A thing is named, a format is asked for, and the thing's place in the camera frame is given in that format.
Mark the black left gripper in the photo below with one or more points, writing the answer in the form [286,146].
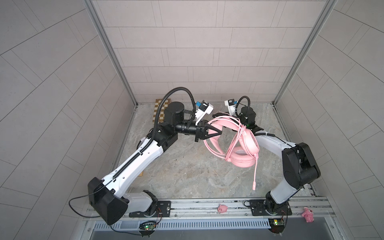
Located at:
[202,127]

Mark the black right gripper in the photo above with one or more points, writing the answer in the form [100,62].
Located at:
[221,114]

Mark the pink headphones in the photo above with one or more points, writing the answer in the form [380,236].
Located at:
[244,149]

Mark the white black headphones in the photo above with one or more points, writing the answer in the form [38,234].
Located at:
[141,141]

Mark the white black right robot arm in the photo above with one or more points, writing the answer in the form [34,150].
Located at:
[299,165]

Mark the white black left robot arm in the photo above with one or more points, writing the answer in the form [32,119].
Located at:
[108,196]

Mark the pink pig toy centre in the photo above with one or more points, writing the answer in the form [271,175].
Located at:
[222,209]

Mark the pink pig toy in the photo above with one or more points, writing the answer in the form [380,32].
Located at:
[308,215]
[222,209]

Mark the left circuit board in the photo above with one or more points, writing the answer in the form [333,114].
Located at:
[147,226]

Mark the circuit board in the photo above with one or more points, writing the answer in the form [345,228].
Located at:
[277,226]
[147,226]

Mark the right circuit board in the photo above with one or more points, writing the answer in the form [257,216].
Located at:
[277,226]

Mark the pink pig toy right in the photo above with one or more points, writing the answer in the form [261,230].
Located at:
[308,215]

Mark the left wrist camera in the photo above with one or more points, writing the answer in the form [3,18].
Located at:
[203,109]

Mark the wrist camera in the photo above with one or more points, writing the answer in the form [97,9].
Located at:
[203,109]
[231,105]

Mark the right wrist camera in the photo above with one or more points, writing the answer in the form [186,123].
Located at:
[231,105]

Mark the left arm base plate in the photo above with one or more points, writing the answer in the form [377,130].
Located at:
[161,209]

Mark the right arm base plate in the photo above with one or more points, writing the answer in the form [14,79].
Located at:
[258,207]

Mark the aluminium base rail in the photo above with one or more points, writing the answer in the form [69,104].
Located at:
[208,208]

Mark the right metal corner post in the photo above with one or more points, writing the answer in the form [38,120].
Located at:
[321,20]

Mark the metal corner post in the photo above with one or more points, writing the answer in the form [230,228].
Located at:
[321,20]
[109,49]

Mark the left metal corner post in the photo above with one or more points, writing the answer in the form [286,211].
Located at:
[109,49]

